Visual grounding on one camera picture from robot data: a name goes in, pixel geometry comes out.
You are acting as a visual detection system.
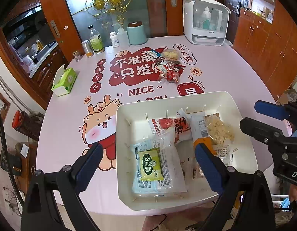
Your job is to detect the brown oat bar snack pack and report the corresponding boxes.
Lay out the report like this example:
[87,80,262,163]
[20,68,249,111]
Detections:
[205,114,234,145]

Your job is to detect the white orange long sachet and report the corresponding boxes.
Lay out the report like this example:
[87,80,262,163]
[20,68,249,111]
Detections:
[186,111,217,155]

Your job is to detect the red white snack packet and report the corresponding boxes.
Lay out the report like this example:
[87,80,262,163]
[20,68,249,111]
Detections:
[148,108,192,144]

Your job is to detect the white plastic tray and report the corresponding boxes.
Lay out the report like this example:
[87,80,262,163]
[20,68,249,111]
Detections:
[116,91,258,214]

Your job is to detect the green pineapple cake packet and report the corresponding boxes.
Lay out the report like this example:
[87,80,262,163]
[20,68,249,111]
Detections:
[138,149,164,182]

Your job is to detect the red jujube walnut packet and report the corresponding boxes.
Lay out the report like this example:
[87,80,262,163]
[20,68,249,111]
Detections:
[161,59,185,71]

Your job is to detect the green tissue box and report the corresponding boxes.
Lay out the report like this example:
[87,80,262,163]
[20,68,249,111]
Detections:
[52,65,77,97]

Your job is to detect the red snack packets pile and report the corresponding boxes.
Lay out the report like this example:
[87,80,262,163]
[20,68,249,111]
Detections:
[156,64,180,84]

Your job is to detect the small glass jar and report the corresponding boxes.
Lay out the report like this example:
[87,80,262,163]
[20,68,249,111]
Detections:
[72,51,81,62]

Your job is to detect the white storage cabinet box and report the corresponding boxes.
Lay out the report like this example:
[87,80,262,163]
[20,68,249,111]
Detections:
[182,0,231,46]

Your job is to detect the small metal tin can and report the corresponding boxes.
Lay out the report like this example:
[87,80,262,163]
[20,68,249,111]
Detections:
[82,40,94,58]

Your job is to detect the clear pack beige cookies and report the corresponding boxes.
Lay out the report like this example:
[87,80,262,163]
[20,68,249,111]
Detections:
[161,49,180,60]

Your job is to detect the glass bottle green label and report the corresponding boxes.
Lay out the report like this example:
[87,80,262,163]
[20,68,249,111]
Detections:
[88,25,105,54]

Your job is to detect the blue white candy wrapper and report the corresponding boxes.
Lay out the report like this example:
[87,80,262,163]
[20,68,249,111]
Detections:
[145,49,160,59]

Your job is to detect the white squeeze bottle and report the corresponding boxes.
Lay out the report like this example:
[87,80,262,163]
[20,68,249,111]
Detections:
[112,23,130,48]

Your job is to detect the white pill bottle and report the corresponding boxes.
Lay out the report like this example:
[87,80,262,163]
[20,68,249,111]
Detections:
[110,31,120,48]

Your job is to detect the teal canister with brown lid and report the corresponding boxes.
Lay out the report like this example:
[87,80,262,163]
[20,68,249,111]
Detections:
[127,21,147,45]

